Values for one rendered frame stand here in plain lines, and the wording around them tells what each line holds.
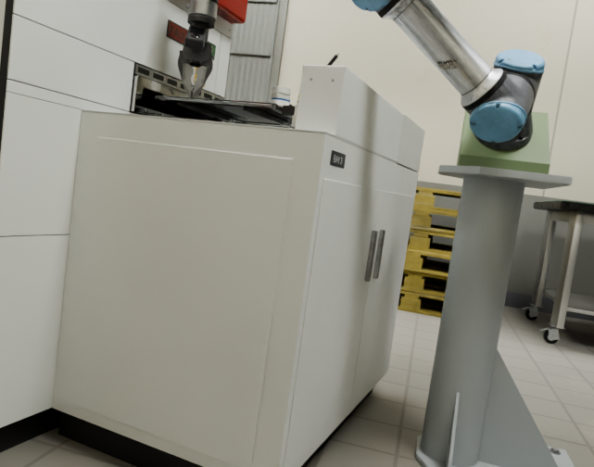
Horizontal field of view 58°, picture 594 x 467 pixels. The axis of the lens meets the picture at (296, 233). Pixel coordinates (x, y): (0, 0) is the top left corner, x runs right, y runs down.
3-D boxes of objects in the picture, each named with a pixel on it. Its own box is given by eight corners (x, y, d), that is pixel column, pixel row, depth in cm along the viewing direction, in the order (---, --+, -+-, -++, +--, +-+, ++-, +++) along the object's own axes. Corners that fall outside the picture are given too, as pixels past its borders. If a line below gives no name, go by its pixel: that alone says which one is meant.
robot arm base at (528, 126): (533, 119, 148) (542, 89, 140) (529, 154, 139) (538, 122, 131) (477, 112, 152) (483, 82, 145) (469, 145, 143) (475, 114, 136)
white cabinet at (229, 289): (47, 439, 133) (81, 110, 127) (238, 352, 222) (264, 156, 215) (276, 536, 109) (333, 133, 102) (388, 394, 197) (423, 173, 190)
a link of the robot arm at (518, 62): (538, 94, 139) (553, 45, 129) (527, 123, 132) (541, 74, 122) (492, 84, 144) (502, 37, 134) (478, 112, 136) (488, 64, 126)
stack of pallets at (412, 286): (321, 296, 361) (338, 176, 354) (340, 281, 437) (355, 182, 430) (500, 330, 333) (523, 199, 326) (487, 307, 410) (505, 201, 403)
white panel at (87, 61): (-3, 90, 109) (15, -113, 106) (212, 143, 184) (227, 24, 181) (8, 91, 108) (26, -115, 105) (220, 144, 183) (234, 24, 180)
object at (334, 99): (294, 132, 112) (303, 64, 110) (366, 158, 162) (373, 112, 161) (335, 135, 108) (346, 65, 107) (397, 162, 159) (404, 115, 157)
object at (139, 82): (129, 110, 142) (132, 74, 141) (217, 134, 182) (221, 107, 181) (134, 111, 141) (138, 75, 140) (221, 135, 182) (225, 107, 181)
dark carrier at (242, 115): (160, 99, 145) (160, 96, 145) (225, 120, 177) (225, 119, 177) (272, 107, 132) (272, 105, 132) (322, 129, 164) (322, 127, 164)
